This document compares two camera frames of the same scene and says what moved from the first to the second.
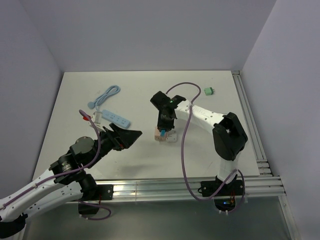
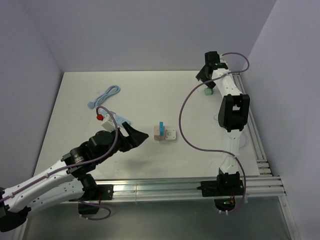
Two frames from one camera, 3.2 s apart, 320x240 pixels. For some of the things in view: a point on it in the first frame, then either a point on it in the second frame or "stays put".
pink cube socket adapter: [157, 135] stays put
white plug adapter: [171, 136] stays put
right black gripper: [161, 125] -> [200, 75]
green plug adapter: [209, 91] stays put
